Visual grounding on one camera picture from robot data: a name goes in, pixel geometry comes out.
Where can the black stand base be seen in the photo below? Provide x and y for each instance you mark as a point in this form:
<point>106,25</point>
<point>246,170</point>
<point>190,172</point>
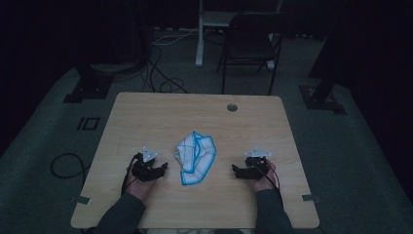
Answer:
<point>89,89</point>
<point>321,97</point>

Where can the white desk frame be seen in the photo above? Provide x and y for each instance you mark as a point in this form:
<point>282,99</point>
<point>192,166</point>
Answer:
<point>199,42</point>

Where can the person's right hand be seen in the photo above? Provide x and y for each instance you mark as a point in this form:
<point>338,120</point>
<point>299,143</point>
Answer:
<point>267,182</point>

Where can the round table grommet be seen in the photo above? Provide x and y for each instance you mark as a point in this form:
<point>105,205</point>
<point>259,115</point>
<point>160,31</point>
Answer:
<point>232,107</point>

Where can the person's left hand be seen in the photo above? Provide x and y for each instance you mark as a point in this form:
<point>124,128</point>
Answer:
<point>139,187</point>

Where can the white cloth with blue edge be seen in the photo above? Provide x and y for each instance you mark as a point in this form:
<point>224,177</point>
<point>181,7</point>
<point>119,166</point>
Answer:
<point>195,156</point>

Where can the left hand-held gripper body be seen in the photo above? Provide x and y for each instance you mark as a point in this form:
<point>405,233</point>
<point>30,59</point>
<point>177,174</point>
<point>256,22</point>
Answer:
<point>144,169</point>

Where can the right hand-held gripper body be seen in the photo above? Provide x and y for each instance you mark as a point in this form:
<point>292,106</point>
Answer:
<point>256,166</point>

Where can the grey tape piece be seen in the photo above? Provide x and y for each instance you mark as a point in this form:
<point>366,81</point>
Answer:
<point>310,197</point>

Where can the black folding chair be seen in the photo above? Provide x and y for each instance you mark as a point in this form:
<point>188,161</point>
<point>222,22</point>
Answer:
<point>250,42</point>

